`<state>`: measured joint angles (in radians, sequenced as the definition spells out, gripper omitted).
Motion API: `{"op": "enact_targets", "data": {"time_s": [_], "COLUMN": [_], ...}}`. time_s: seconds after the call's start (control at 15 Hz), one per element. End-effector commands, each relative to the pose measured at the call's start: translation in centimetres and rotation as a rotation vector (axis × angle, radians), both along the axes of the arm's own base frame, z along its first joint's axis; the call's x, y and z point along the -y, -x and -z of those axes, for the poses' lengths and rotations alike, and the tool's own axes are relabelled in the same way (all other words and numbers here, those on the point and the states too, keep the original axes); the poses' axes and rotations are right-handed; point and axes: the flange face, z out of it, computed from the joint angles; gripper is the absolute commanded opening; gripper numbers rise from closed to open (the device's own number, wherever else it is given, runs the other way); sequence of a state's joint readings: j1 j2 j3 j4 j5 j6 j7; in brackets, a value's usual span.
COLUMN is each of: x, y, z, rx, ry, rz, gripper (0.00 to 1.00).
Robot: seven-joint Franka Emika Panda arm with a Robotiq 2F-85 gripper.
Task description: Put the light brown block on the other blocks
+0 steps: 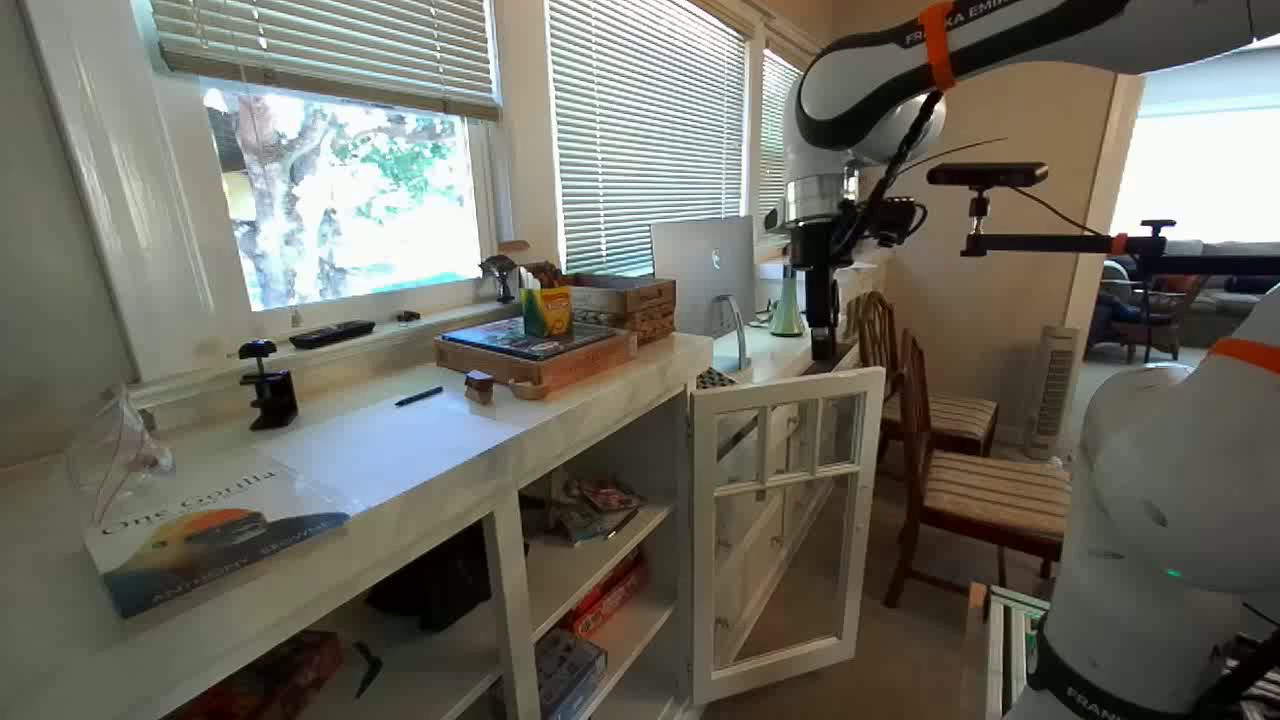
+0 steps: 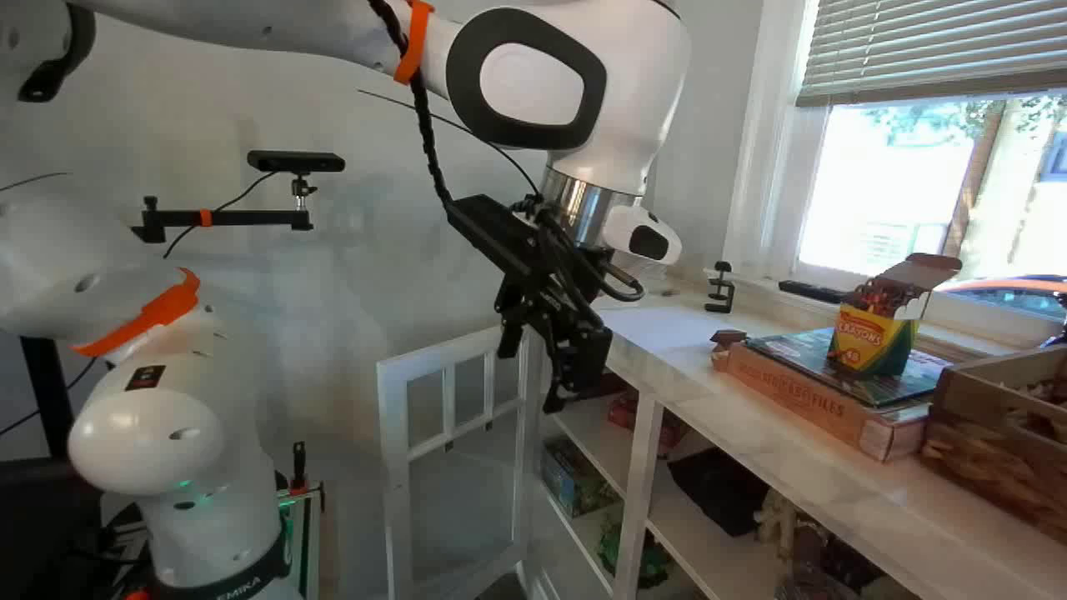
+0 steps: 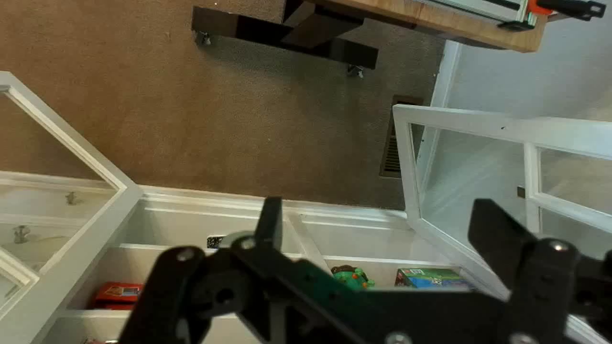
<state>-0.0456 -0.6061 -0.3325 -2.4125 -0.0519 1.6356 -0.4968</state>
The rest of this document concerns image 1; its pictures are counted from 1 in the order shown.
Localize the wooden chair striped cushion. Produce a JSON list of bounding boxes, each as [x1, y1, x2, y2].
[[878, 331, 1075, 613], [851, 286, 1003, 465]]

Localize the white window blinds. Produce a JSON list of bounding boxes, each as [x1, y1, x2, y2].
[[142, 0, 503, 120], [755, 43, 813, 216], [545, 0, 752, 274]]

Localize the dark armchair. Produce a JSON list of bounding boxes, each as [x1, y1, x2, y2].
[[1090, 256, 1195, 368]]

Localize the white tower fan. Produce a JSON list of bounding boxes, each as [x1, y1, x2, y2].
[[1023, 319, 1084, 465]]

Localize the small dark desk ornament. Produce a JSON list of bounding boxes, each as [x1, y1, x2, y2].
[[477, 253, 540, 307]]

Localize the silver desktop computer monitor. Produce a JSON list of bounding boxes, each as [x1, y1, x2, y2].
[[646, 211, 758, 375]]

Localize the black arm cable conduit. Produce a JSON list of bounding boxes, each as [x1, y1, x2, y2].
[[830, 74, 951, 262]]

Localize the reddish brown box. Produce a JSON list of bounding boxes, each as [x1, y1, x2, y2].
[[170, 628, 347, 720]]

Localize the black remote control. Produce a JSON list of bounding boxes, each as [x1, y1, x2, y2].
[[287, 316, 378, 352]]

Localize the white glass-pane cabinet door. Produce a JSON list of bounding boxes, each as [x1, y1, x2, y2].
[[688, 362, 887, 709]]

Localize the orange board game box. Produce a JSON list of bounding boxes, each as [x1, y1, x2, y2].
[[433, 323, 639, 399]]

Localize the black bag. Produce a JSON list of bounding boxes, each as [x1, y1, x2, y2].
[[364, 530, 496, 630]]

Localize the white framed window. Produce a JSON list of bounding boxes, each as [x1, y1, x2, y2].
[[196, 74, 491, 316]]

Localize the sunset cover picture book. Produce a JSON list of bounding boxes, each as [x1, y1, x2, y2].
[[81, 455, 352, 618]]

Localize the white counter shelf unit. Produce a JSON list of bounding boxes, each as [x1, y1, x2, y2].
[[0, 242, 893, 720]]

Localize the clear plastic bag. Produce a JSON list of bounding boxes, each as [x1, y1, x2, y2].
[[64, 393, 175, 514]]

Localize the black stereo camera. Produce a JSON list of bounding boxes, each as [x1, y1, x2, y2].
[[925, 159, 1053, 191]]

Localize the red books stack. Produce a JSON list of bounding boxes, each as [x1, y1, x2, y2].
[[555, 550, 651, 645]]

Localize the stacked magazines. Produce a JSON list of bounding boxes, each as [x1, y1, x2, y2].
[[519, 471, 646, 548]]

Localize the black camera stand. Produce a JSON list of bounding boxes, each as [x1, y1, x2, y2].
[[955, 182, 1178, 273]]

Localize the black table clamp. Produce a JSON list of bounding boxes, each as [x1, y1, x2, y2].
[[234, 335, 300, 433]]

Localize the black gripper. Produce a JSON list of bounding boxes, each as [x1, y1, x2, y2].
[[786, 211, 854, 368]]

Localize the green bottle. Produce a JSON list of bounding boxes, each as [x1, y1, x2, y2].
[[766, 256, 808, 341]]

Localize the colourful game boxes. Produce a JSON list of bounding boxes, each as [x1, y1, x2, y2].
[[536, 622, 612, 720]]

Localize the small black tool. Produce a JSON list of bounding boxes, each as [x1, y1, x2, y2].
[[347, 636, 388, 702]]

